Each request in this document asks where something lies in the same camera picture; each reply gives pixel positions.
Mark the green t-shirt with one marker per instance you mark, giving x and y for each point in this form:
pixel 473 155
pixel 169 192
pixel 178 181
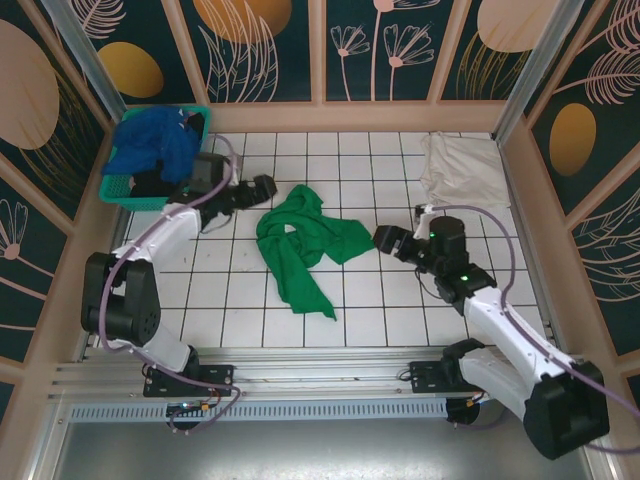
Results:
pixel 295 240

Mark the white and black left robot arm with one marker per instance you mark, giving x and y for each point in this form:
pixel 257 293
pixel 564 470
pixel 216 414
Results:
pixel 135 310

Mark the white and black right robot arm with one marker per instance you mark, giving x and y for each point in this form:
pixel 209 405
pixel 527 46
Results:
pixel 500 320

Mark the cream folded t-shirt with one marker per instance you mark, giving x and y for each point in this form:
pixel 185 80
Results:
pixel 465 170

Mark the blue t-shirt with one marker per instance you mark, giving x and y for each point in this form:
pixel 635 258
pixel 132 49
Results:
pixel 150 140

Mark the teal plastic basket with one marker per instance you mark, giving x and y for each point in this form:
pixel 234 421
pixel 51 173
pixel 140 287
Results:
pixel 117 192

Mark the small circuit board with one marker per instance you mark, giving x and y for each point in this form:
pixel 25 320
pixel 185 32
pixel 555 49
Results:
pixel 187 406

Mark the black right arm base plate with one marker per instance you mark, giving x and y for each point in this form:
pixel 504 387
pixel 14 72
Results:
pixel 425 377

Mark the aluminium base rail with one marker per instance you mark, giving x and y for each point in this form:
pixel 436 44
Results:
pixel 320 372

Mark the aluminium corner post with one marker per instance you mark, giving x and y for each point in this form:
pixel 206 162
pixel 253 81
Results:
pixel 532 65
pixel 84 55

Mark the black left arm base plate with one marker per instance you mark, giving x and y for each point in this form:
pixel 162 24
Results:
pixel 220 377

